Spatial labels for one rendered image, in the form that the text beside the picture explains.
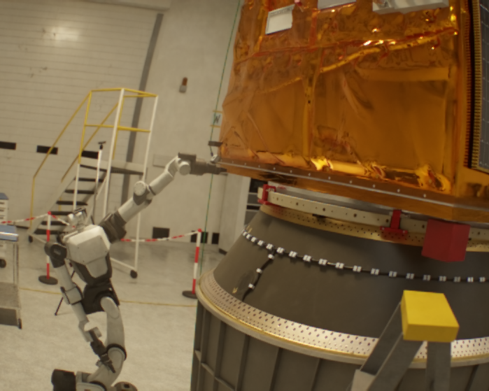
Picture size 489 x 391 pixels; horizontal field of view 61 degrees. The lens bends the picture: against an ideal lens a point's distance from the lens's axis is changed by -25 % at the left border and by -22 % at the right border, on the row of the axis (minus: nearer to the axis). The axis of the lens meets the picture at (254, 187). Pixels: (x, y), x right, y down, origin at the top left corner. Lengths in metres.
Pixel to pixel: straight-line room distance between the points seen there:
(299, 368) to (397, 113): 1.09
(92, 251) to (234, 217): 7.32
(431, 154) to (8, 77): 8.44
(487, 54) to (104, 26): 8.54
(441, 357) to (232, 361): 1.30
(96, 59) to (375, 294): 8.19
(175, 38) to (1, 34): 4.04
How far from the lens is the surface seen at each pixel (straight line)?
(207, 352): 2.58
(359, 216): 2.09
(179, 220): 10.25
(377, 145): 1.96
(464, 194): 1.74
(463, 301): 2.10
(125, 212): 2.80
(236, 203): 9.86
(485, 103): 1.78
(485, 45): 1.85
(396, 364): 1.24
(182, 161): 2.74
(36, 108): 9.33
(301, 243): 2.23
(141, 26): 9.88
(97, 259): 2.73
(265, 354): 2.14
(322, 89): 2.33
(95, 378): 3.08
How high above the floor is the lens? 1.84
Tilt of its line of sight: 3 degrees down
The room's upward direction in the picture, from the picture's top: 8 degrees clockwise
